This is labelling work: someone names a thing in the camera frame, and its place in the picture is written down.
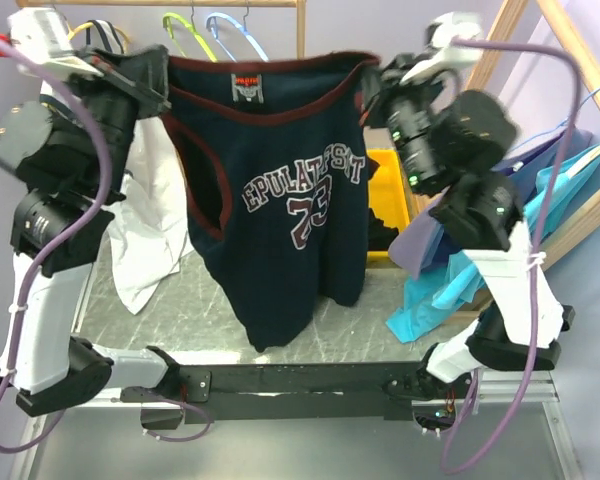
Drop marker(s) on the right wooden rack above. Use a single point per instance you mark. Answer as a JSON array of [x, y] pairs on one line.
[[537, 90]]

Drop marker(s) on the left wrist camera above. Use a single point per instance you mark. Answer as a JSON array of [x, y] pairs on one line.
[[40, 34]]

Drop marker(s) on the dark clothes in bin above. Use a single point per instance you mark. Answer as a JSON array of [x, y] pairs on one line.
[[380, 236]]

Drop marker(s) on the cyan garment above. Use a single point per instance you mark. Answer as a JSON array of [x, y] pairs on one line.
[[431, 298]]

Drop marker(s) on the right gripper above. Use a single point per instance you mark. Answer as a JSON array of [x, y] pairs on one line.
[[382, 86]]

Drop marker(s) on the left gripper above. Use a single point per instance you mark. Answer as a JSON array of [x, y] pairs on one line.
[[140, 77]]

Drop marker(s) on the yellow hanger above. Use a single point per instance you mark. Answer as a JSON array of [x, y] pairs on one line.
[[104, 34]]

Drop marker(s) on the white tank top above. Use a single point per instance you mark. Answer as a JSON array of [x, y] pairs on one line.
[[149, 234]]

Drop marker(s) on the green hanger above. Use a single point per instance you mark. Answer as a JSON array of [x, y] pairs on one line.
[[172, 22]]

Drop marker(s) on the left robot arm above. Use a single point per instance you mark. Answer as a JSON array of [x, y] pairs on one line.
[[73, 163]]

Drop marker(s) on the navy tank top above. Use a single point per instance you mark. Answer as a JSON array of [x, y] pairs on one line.
[[277, 176]]

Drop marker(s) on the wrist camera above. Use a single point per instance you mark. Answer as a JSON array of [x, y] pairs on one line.
[[440, 53], [40, 34]]

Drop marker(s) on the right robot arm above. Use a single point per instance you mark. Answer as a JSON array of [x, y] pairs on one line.
[[451, 156]]

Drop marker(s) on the yellow plastic bin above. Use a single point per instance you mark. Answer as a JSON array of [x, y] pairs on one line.
[[387, 197]]

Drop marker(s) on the purple garment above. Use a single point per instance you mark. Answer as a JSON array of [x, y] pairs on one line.
[[423, 244]]

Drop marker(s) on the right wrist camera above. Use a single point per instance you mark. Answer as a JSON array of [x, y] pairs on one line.
[[440, 53]]

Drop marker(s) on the black base bar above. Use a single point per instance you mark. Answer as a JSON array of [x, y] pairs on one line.
[[199, 391]]

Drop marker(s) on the left wooden rack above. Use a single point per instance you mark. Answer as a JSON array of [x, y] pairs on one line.
[[298, 6]]

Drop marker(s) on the wooden rack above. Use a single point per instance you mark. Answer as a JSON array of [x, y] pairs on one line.
[[537, 90], [298, 6]]

